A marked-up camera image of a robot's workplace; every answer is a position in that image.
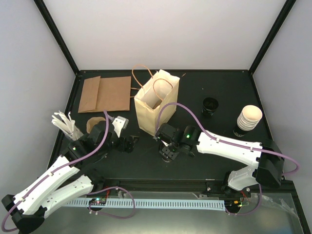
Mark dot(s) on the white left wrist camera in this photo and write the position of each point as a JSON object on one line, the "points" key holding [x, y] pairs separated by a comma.
{"points": [[119, 123]]}

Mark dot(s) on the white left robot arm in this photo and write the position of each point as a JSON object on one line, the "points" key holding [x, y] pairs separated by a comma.
{"points": [[72, 175]]}

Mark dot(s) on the white stirrers in holder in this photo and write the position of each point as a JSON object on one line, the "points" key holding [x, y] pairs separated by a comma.
{"points": [[67, 125]]}

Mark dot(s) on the stack of white paper cups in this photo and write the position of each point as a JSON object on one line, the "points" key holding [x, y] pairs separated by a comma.
{"points": [[247, 120]]}

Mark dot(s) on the black coffee cup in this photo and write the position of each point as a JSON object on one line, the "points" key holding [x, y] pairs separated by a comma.
{"points": [[209, 106]]}

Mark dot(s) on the white slotted cable duct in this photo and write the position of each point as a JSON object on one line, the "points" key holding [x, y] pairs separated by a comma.
{"points": [[186, 204]]}

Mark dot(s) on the cream paper bag with handles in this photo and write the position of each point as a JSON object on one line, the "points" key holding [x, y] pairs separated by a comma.
{"points": [[161, 89]]}

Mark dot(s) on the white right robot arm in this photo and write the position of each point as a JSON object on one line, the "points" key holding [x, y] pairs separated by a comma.
{"points": [[264, 169]]}

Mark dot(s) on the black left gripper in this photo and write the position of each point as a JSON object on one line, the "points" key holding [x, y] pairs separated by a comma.
{"points": [[130, 146]]}

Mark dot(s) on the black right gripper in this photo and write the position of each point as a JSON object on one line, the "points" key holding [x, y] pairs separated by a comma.
{"points": [[172, 155]]}

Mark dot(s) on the black takeout paper cup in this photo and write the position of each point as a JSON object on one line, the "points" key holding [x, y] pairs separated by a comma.
{"points": [[167, 159]]}

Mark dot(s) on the brown paper bag with handles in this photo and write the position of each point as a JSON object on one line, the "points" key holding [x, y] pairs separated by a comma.
{"points": [[114, 94]]}

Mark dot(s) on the flat brown paper bag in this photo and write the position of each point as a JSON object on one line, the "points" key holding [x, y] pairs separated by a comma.
{"points": [[88, 100]]}

